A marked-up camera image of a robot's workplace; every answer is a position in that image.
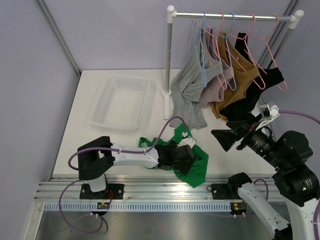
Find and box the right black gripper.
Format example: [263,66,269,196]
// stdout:
[211,111,287,169]

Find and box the green tank top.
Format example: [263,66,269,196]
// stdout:
[138,122,209,189]

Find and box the pink mauve tank top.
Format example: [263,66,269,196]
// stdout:
[199,27,234,109]

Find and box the grey tank top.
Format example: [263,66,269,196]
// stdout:
[169,28,224,130]

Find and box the pink hanger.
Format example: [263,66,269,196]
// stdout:
[229,12,266,90]
[243,13,288,91]
[195,11,228,91]

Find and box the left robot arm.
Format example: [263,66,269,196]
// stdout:
[76,136,196,200]

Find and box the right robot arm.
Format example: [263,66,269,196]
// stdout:
[211,116,320,240]

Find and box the black tank top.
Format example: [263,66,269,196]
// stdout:
[220,39,284,121]

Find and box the mustard brown tank top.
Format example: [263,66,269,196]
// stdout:
[211,31,260,121]

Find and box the white plastic basket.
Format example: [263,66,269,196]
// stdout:
[91,74,150,131]

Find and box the white metal clothes rack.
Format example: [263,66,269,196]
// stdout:
[161,5,305,120]

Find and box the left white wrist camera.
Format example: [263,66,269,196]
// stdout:
[178,132,197,149]

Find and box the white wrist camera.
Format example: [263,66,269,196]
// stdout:
[256,101,280,130]
[178,132,197,149]

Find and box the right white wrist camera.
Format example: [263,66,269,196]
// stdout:
[256,101,280,130]

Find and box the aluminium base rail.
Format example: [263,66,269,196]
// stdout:
[34,173,286,202]

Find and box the white slotted cable duct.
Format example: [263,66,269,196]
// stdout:
[44,201,231,212]

